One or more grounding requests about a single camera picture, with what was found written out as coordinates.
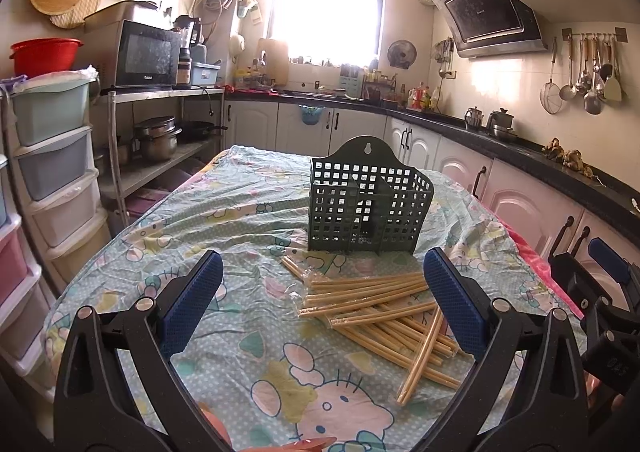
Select steel kettle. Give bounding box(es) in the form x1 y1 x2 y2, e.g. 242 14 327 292
486 108 518 142

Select steel ladle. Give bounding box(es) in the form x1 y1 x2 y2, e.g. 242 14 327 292
584 37 602 115

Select white lower cabinets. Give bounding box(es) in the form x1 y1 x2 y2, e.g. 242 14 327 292
221 99 640 312

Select blue hanging basket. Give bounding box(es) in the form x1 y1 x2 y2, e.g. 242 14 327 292
298 104 324 126

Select pink blanket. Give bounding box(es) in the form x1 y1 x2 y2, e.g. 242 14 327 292
484 208 584 321

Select red plastic basin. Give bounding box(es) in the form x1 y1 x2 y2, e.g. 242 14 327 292
10 37 84 78

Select plastic drawer tower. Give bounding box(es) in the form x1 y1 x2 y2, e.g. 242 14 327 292
1 68 110 401

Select black microwave oven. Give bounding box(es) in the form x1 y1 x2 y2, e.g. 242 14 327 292
81 18 184 90

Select wall utensil rail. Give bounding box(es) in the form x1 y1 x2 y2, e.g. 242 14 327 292
561 27 628 44

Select stainless steel pot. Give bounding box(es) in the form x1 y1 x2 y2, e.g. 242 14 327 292
134 116 181 163

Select dark green utensil basket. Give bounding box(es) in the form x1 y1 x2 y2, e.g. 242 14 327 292
307 136 434 254

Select bright kitchen window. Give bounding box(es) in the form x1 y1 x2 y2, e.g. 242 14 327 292
267 0 384 66

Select small steel teapot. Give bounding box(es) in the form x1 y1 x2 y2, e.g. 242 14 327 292
463 106 484 131

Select ginger roots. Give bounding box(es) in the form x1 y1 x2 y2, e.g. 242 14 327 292
542 138 596 180

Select black range hood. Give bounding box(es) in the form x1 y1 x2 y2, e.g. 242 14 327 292
431 0 547 59

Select black blender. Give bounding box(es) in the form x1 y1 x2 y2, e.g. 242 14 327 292
174 14 202 88

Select metal storage shelf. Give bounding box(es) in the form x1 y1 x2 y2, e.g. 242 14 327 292
101 86 224 228

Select wire mesh skimmer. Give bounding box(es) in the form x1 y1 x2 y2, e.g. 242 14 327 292
539 38 563 115

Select black kitchen countertop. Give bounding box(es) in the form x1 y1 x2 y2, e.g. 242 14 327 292
224 90 639 240

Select small wall fan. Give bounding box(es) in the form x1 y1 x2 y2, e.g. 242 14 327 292
387 39 418 70

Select black frying pan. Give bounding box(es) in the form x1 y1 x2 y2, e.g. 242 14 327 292
177 120 227 143

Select red sauce bottles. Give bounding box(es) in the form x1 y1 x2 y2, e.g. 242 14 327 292
407 82 432 111

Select blue plastic box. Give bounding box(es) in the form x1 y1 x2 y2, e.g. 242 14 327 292
191 61 220 87

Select green spatula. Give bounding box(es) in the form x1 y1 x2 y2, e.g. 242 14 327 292
604 39 623 102

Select wooden cutting board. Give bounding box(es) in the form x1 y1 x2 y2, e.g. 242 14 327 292
256 38 290 87

